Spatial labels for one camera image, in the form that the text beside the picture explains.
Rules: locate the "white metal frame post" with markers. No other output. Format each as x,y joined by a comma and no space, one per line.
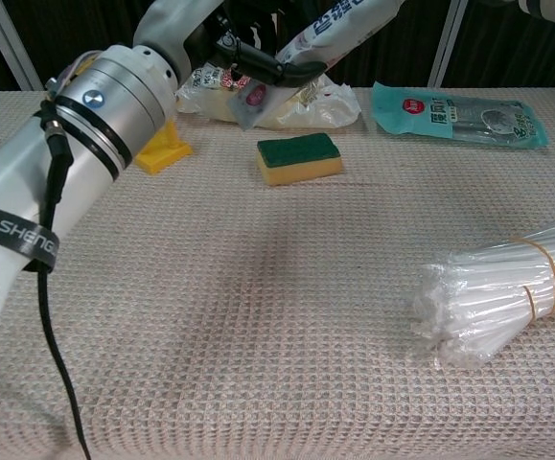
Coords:
445,43
13,48

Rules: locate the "yellow plastic holed rack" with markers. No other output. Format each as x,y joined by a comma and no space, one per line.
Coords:
162,153

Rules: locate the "bagged pack of yellow sponges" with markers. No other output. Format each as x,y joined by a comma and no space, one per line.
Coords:
315,108

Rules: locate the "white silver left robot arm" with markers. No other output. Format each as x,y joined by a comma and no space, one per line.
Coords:
13,182

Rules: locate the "bundle of clear wrapped straws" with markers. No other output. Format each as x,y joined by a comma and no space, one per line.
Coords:
488,297

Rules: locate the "grey black left robot hand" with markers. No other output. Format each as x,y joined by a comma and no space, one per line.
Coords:
171,29

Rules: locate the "small yellow rubber band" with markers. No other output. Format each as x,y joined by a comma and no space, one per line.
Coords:
530,299

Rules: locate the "beige waffle weave tablecloth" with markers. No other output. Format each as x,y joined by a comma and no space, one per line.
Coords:
258,335

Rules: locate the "large yellow rubber band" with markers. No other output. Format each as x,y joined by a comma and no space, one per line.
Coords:
554,273

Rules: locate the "dark pleated curtain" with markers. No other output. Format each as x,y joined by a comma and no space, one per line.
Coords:
497,43

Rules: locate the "green yellow scrub sponge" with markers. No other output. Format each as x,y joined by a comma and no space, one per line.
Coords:
301,160

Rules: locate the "white toothpaste tube blue print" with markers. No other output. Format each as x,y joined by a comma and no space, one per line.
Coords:
334,29

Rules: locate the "teal plastic product pouch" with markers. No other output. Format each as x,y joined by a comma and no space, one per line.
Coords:
449,120

